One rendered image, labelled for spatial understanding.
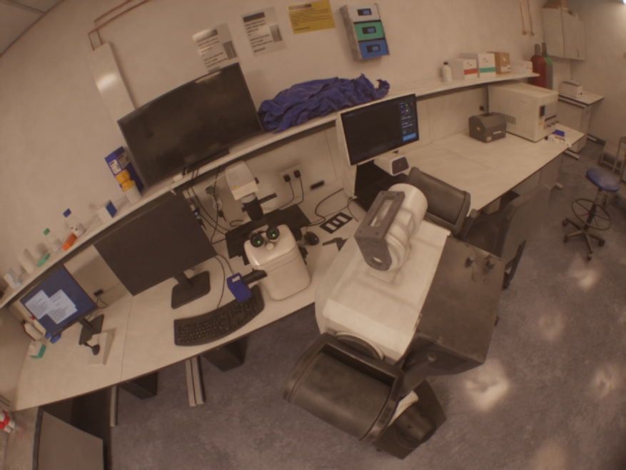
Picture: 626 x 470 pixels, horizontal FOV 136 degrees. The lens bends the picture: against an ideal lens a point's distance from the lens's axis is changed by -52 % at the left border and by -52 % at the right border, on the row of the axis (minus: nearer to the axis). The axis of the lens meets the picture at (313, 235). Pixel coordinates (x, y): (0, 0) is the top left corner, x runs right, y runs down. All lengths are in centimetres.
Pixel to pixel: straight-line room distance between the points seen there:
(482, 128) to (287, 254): 189
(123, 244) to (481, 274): 131
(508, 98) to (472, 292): 230
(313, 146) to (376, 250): 145
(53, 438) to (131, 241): 164
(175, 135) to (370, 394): 139
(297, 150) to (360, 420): 155
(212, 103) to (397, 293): 128
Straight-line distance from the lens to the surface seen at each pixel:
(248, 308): 118
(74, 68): 194
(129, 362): 151
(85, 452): 247
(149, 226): 124
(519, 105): 258
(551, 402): 189
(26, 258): 224
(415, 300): 41
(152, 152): 150
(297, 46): 180
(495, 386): 176
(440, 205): 57
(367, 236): 30
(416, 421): 126
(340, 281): 41
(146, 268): 136
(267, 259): 100
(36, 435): 223
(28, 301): 200
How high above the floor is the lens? 160
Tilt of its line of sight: 37 degrees down
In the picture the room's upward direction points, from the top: 19 degrees counter-clockwise
